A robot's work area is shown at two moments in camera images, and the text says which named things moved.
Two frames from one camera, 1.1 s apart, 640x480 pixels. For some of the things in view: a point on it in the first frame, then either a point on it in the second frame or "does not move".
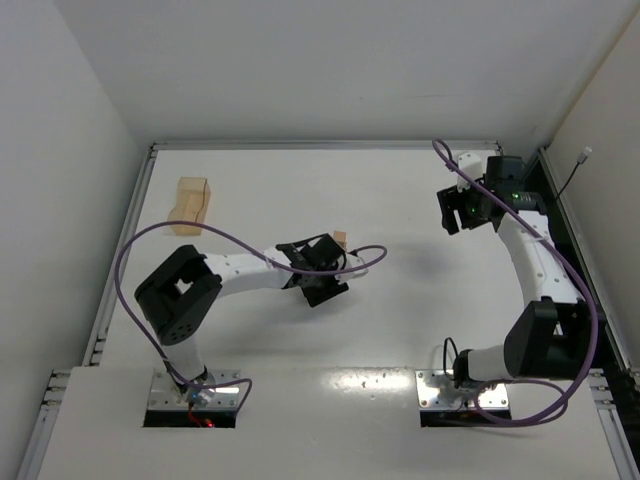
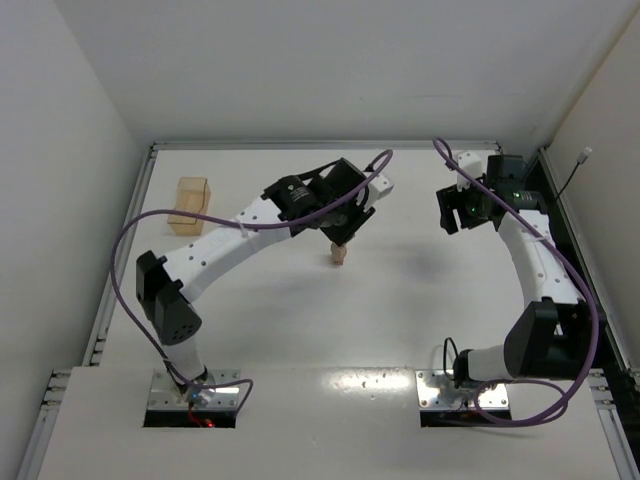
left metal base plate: x=165 y=393 does not move
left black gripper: x=326 y=270 → x=347 y=218
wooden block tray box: x=192 y=199 does not move
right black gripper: x=454 y=211 does not move
